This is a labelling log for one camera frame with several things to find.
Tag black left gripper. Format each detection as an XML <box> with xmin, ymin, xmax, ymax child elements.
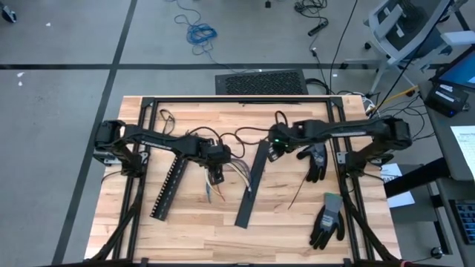
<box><xmin>197</xmin><ymin>139</ymin><xmax>233</xmax><ymax>185</ymax></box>

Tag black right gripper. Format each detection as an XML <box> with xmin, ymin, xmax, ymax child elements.
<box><xmin>267</xmin><ymin>124</ymin><xmax>298</xmax><ymax>162</ymax></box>

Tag white wire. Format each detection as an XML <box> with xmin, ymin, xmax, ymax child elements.
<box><xmin>224</xmin><ymin>162</ymin><xmax>252</xmax><ymax>194</ymax></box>

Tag black wire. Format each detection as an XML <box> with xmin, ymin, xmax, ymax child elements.
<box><xmin>229</xmin><ymin>158</ymin><xmax>253</xmax><ymax>182</ymax></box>

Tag black raceway lid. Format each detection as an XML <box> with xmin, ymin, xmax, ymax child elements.
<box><xmin>233</xmin><ymin>139</ymin><xmax>271</xmax><ymax>230</ymax></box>

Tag black slotted cable raceway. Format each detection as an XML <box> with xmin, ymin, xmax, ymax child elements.
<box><xmin>149</xmin><ymin>154</ymin><xmax>189</xmax><ymax>223</ymax></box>

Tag dark brown zip tie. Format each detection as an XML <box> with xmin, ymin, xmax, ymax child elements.
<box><xmin>286</xmin><ymin>172</ymin><xmax>309</xmax><ymax>211</ymax></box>

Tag black perforated case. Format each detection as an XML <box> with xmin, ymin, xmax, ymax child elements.
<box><xmin>214</xmin><ymin>69</ymin><xmax>309</xmax><ymax>96</ymax></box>

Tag black power strip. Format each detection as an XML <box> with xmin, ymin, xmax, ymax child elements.
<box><xmin>307</xmin><ymin>20</ymin><xmax>330</xmax><ymax>37</ymax></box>

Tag white paper with print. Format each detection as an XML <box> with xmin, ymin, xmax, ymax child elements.
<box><xmin>380</xmin><ymin>162</ymin><xmax>416</xmax><ymax>209</ymax></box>

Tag grey side desk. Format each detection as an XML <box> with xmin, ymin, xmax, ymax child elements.
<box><xmin>418</xmin><ymin>79</ymin><xmax>475</xmax><ymax>267</ymax></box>

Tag grey white office chair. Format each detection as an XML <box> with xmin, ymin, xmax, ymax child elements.
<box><xmin>343</xmin><ymin>0</ymin><xmax>475</xmax><ymax>96</ymax></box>

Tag black device box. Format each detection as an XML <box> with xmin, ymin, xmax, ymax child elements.
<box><xmin>424</xmin><ymin>82</ymin><xmax>469</xmax><ymax>119</ymax></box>

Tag white document sheet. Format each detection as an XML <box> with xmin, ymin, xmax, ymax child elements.
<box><xmin>450</xmin><ymin>125</ymin><xmax>475</xmax><ymax>171</ymax></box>

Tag black keyboard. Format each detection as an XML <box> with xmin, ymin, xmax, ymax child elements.
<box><xmin>448</xmin><ymin>199</ymin><xmax>475</xmax><ymax>245</ymax></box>

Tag laptop with blue screen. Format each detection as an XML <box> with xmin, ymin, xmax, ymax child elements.
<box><xmin>431</xmin><ymin>43</ymin><xmax>475</xmax><ymax>93</ymax></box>

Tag small black floor device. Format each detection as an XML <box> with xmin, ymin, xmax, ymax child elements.
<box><xmin>1</xmin><ymin>5</ymin><xmax>18</xmax><ymax>24</ymax></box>

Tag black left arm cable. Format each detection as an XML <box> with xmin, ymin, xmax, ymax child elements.
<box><xmin>159</xmin><ymin>108</ymin><xmax>246</xmax><ymax>159</ymax></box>

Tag black aluminium frame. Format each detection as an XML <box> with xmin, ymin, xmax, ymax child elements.
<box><xmin>84</xmin><ymin>95</ymin><xmax>404</xmax><ymax>267</ymax></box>

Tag white cable bundle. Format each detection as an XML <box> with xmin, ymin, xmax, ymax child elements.
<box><xmin>361</xmin><ymin>95</ymin><xmax>383</xmax><ymax>129</ymax></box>

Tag black cable with plug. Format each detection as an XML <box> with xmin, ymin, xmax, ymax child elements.
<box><xmin>309</xmin><ymin>35</ymin><xmax>324</xmax><ymax>77</ymax></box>

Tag long black hanging cable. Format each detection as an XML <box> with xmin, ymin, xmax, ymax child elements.
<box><xmin>370</xmin><ymin>0</ymin><xmax>454</xmax><ymax>112</ymax></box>
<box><xmin>328</xmin><ymin>0</ymin><xmax>359</xmax><ymax>96</ymax></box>

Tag yellow cable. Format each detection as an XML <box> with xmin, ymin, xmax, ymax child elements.
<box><xmin>374</xmin><ymin>85</ymin><xmax>419</xmax><ymax>111</ymax></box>

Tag blue floor cable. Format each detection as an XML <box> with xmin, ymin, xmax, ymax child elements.
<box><xmin>173</xmin><ymin>0</ymin><xmax>238</xmax><ymax>72</ymax></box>

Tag black cable coil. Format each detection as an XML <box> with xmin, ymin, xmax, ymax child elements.
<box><xmin>293</xmin><ymin>0</ymin><xmax>330</xmax><ymax>20</ymax></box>

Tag black tangled cables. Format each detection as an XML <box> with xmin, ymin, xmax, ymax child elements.
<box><xmin>367</xmin><ymin>94</ymin><xmax>438</xmax><ymax>144</ymax></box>

